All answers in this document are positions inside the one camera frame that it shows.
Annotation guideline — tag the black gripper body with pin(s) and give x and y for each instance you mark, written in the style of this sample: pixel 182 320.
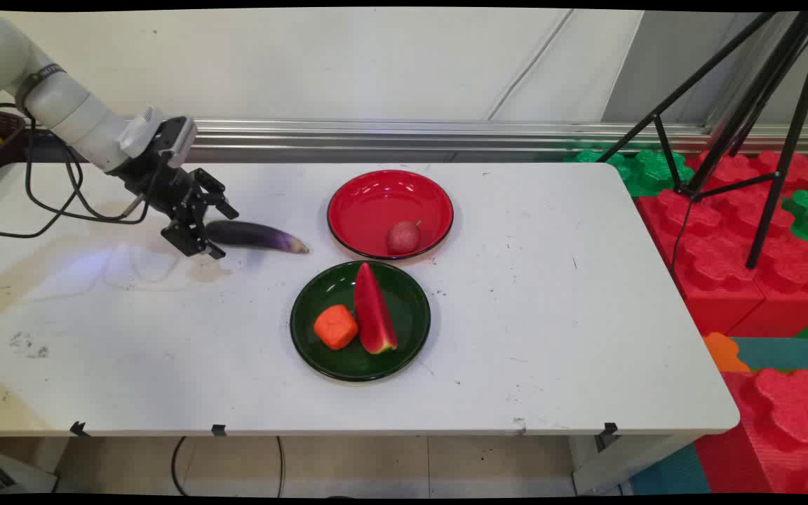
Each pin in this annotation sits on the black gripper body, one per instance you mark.
pixel 162 184

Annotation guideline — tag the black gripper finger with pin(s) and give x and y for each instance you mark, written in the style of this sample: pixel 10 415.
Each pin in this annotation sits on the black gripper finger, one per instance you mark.
pixel 214 193
pixel 190 238

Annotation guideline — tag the orange persimmon fruit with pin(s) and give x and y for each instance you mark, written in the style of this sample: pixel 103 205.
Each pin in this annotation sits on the orange persimmon fruit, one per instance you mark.
pixel 335 327

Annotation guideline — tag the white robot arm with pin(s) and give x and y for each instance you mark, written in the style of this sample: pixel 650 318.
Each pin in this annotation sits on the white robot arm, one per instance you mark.
pixel 60 105

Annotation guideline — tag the purple eggplant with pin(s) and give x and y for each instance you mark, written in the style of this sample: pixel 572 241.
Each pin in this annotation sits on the purple eggplant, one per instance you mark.
pixel 257 236

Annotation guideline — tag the dark green plate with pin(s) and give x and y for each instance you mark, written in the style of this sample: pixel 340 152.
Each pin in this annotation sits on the dark green plate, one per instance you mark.
pixel 330 287

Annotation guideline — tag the red plate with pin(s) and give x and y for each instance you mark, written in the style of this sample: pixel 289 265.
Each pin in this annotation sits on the red plate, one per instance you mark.
pixel 376 207

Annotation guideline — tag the black basket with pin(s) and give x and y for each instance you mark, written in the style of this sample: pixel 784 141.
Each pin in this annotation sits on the black basket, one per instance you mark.
pixel 4 144

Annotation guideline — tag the black table clip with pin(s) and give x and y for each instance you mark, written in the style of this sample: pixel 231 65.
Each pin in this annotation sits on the black table clip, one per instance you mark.
pixel 78 428
pixel 609 431
pixel 219 430

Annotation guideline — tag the red watermelon slice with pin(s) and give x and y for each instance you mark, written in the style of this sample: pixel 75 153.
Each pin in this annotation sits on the red watermelon slice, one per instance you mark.
pixel 373 308

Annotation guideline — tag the white table leg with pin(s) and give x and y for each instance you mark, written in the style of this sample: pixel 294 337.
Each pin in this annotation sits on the white table leg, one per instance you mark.
pixel 621 463

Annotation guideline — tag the large red foam block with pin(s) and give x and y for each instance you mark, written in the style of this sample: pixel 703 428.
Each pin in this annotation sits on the large red foam block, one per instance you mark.
pixel 719 259

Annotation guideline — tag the orange foam piece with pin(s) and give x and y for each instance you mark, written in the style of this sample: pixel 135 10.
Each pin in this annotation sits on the orange foam piece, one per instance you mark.
pixel 723 353

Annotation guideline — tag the teal foam mat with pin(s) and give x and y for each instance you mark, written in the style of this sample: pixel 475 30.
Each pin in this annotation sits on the teal foam mat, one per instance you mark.
pixel 786 353
pixel 670 473

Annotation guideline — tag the black tripod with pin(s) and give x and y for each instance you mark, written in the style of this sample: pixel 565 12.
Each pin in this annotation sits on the black tripod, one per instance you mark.
pixel 793 133

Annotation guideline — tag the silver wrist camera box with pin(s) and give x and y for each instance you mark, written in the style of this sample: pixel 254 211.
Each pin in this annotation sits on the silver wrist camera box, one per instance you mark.
pixel 165 137

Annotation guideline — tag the aluminium rail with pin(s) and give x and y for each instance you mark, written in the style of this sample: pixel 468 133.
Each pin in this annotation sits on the aluminium rail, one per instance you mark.
pixel 446 135

